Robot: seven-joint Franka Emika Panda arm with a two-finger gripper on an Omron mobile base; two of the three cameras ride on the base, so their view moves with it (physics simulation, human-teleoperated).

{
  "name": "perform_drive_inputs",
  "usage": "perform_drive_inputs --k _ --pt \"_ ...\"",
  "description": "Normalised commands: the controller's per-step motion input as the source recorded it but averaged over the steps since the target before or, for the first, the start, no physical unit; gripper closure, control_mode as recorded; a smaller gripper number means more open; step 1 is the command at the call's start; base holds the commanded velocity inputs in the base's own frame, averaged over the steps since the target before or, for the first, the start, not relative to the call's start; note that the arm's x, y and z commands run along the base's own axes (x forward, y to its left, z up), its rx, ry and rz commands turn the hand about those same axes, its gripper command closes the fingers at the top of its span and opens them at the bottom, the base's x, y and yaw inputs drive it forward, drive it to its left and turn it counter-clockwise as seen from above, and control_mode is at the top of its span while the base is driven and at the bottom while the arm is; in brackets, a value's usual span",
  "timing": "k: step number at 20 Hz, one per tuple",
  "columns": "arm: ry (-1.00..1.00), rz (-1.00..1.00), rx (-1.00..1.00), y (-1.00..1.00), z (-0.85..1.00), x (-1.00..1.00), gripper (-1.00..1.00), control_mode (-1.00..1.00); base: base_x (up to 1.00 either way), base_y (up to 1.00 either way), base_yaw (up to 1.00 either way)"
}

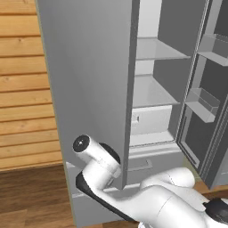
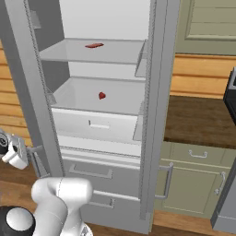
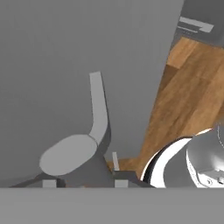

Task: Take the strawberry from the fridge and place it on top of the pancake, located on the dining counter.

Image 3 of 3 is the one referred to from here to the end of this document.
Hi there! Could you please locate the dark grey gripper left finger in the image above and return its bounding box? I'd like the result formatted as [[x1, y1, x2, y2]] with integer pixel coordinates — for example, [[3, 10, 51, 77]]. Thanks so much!
[[10, 171, 67, 189]]

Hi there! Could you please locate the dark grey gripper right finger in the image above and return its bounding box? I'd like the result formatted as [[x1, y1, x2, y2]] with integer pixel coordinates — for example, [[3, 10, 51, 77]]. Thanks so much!
[[112, 170, 156, 189]]

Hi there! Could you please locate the pale grey cupboard handle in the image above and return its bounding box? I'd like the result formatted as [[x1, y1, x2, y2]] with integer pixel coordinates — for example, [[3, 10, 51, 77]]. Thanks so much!
[[178, 16, 215, 33]]

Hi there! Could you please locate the grey fridge door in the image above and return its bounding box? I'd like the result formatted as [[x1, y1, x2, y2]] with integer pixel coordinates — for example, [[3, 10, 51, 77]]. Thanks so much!
[[0, 0, 186, 188]]

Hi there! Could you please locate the grey cupboard front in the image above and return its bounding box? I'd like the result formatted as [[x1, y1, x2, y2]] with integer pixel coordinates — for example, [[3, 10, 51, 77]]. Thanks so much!
[[174, 0, 224, 48]]

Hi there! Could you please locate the white and black round object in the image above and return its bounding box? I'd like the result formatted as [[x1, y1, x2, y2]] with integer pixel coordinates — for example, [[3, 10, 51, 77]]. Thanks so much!
[[139, 122, 224, 189]]

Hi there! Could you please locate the grey fridge door handle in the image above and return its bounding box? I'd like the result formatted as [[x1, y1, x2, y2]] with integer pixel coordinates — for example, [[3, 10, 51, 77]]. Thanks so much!
[[38, 71, 116, 188]]

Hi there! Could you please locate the small grey handle bar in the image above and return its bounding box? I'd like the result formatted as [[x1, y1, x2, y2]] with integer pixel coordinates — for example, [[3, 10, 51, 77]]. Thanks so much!
[[111, 150, 121, 172]]

